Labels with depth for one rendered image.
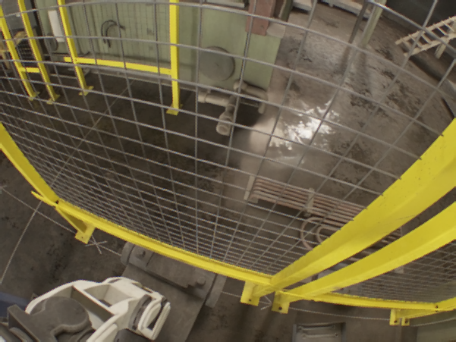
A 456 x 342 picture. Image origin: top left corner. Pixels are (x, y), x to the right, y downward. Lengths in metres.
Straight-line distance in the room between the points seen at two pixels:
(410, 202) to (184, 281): 1.13
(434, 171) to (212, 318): 1.34
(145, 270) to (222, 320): 0.53
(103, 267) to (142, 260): 0.37
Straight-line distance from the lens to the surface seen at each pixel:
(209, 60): 2.24
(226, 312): 1.48
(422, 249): 0.58
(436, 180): 0.35
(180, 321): 1.31
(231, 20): 2.08
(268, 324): 1.53
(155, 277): 1.34
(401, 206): 0.39
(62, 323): 0.52
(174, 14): 1.77
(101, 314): 0.64
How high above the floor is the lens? 1.48
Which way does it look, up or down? 55 degrees down
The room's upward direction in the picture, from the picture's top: 11 degrees clockwise
